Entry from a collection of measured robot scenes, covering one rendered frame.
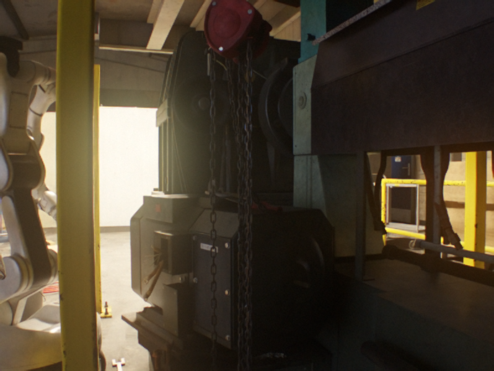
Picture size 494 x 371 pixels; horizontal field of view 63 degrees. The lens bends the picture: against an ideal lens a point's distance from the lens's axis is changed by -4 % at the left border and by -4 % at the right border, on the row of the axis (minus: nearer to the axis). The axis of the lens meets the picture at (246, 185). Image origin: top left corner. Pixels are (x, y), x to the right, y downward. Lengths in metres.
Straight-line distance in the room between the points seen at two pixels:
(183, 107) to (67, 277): 1.06
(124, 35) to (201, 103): 1.31
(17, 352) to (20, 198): 0.62
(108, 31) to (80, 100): 1.96
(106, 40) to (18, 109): 1.32
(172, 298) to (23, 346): 0.63
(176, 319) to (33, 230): 0.80
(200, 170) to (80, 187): 1.03
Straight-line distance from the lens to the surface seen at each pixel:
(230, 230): 1.24
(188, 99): 2.06
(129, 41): 3.18
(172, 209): 1.50
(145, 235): 1.70
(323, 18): 1.89
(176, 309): 1.40
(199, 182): 2.17
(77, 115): 1.26
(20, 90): 2.00
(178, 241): 1.36
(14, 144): 1.98
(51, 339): 1.80
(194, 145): 2.17
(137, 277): 1.82
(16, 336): 1.80
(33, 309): 2.72
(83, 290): 1.29
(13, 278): 1.87
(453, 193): 4.79
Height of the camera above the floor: 0.96
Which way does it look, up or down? 2 degrees down
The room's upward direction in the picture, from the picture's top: straight up
